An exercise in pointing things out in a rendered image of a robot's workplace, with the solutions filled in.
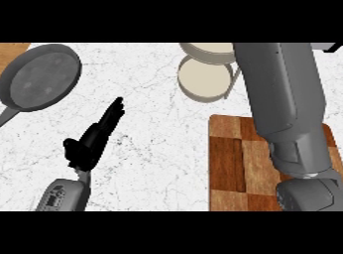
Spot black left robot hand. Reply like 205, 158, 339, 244
63, 96, 126, 173

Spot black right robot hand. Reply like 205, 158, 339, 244
324, 43, 343, 54

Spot beige tiered basket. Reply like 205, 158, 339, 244
177, 43, 244, 104

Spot brown wooden cutting board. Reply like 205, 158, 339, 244
209, 114, 343, 212

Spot grey frying pan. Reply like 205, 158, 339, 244
0, 44, 85, 147

